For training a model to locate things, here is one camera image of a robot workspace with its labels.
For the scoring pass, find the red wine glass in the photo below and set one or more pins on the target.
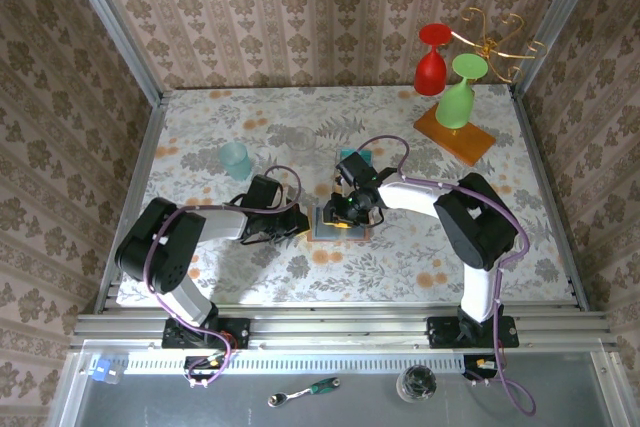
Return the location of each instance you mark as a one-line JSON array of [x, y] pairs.
[[430, 72]]

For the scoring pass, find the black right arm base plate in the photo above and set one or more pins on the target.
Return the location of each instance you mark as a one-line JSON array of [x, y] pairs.
[[442, 332]]

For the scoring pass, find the blue plastic connector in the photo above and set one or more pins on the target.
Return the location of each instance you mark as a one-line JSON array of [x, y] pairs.
[[102, 371]]

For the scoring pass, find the black power connector block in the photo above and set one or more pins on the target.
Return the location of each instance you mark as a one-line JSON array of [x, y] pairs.
[[472, 364], [200, 362]]

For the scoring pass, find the gold credit card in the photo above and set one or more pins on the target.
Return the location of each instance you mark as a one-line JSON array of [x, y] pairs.
[[338, 184]]

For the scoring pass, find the frosted teal cup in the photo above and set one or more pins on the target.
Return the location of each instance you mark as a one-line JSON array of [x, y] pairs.
[[235, 161]]

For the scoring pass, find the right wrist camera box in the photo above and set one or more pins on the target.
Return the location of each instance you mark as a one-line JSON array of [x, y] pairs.
[[355, 169]]

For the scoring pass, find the aluminium frame post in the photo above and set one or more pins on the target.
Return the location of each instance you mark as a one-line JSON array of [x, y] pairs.
[[114, 22], [560, 12]]

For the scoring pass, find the green wine glass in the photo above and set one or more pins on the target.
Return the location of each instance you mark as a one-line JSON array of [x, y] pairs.
[[455, 104]]

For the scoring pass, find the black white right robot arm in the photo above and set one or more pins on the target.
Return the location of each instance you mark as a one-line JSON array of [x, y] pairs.
[[410, 199]]

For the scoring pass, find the grey metal shelf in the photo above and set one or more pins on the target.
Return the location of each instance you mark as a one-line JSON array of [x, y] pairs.
[[350, 412]]

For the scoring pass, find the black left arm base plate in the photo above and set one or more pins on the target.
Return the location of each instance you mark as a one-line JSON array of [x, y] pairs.
[[240, 332]]

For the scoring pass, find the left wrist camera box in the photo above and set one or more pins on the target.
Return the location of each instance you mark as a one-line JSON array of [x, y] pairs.
[[265, 192]]

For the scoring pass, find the teal credit card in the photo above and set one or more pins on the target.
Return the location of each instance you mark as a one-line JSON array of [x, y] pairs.
[[367, 154], [319, 224]]

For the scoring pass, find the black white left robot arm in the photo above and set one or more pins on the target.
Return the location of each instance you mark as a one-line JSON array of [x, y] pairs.
[[220, 222]]

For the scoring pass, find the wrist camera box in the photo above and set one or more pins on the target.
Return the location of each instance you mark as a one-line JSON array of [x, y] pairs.
[[355, 169], [265, 192]]

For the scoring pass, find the aluminium side rail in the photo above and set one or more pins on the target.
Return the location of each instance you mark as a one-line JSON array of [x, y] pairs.
[[143, 162], [533, 147]]

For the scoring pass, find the orange wooden rack base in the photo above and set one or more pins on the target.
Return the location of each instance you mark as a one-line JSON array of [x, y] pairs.
[[472, 144]]

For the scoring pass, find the clear glass tumbler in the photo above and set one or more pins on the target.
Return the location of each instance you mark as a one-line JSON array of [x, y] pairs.
[[301, 141]]

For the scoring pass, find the aluminium mounting rail beam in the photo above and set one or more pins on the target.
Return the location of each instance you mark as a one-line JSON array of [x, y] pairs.
[[340, 327]]

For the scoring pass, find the round jar of screws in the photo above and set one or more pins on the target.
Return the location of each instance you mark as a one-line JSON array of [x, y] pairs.
[[416, 383]]

